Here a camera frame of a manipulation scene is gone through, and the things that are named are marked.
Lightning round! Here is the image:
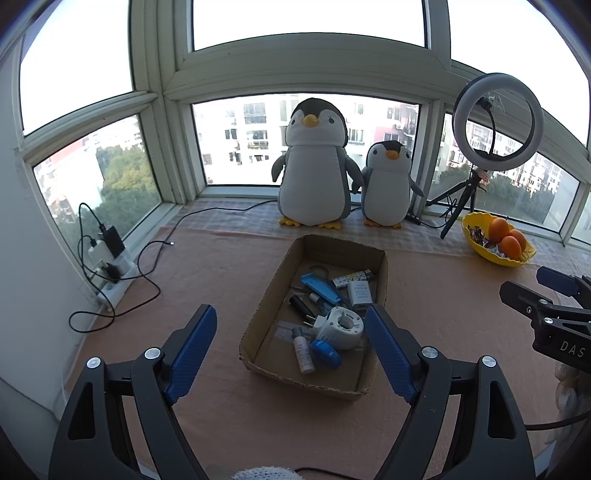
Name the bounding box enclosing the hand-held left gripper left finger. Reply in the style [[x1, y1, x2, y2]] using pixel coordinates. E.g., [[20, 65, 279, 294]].
[[48, 304, 218, 480]]

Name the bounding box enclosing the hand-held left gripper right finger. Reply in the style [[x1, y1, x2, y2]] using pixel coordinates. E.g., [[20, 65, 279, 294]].
[[364, 304, 536, 480]]

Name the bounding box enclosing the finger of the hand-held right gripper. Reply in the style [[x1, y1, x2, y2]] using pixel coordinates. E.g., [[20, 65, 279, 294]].
[[536, 266, 591, 298], [500, 281, 555, 324]]

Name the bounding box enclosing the white plug adapter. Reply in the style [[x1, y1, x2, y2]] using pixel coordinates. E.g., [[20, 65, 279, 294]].
[[302, 305, 365, 352]]

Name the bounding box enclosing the blue round case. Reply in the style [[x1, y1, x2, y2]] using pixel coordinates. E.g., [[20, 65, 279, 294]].
[[309, 339, 343, 368]]

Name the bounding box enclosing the white USB charger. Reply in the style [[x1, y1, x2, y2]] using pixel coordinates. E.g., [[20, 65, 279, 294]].
[[346, 281, 374, 309]]

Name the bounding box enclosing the patterned lighter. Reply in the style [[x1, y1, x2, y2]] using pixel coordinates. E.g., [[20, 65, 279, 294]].
[[331, 270, 374, 289]]

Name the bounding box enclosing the small white tube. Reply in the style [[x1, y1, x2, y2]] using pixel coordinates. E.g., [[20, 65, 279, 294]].
[[291, 325, 316, 374]]

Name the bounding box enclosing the clear blue bottle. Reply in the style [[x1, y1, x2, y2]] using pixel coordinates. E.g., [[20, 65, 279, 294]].
[[308, 292, 340, 315]]

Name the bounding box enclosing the blue plastic tool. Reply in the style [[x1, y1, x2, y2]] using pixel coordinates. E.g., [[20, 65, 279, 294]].
[[300, 272, 342, 305]]

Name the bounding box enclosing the cardboard box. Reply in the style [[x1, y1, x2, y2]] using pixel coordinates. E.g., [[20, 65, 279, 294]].
[[239, 234, 389, 401]]

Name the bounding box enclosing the black tube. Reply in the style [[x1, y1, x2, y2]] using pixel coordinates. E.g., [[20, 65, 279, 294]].
[[288, 294, 312, 319]]

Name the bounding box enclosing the person's right forearm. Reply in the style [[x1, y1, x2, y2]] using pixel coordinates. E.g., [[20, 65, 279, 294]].
[[554, 362, 583, 416]]

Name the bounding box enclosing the yellow bowl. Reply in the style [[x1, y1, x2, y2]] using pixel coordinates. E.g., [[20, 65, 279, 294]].
[[462, 211, 537, 267]]

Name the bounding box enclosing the pile of wrapped candies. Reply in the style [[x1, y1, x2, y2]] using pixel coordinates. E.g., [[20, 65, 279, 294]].
[[466, 224, 497, 254]]

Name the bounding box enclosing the white power strip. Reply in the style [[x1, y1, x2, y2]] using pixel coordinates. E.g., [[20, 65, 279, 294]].
[[95, 258, 138, 308]]

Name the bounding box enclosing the black power adapter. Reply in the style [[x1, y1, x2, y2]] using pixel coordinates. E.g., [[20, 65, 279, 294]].
[[98, 225, 126, 257]]

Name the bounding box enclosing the grey plaid blanket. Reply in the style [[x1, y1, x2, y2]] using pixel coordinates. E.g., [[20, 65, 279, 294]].
[[159, 196, 591, 259]]

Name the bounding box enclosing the small penguin plush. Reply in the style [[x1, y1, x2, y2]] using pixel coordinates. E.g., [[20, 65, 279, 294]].
[[353, 141, 424, 228]]

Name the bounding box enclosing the large penguin plush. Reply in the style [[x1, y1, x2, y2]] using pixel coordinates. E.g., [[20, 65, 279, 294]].
[[271, 98, 363, 230]]

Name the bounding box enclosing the black cable with plug tip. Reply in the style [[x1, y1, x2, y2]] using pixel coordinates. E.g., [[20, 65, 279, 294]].
[[68, 240, 176, 333]]

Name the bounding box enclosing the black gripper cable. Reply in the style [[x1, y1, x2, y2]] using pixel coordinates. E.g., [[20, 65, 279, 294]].
[[524, 413, 580, 432]]

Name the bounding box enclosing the black charger cable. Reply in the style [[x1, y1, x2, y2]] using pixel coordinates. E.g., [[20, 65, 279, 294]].
[[78, 202, 107, 278]]

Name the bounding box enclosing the ring light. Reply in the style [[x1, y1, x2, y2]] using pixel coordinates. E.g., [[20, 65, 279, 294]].
[[452, 73, 544, 168]]

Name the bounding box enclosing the white window frame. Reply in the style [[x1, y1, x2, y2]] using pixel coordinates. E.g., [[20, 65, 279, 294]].
[[0, 0, 591, 250]]

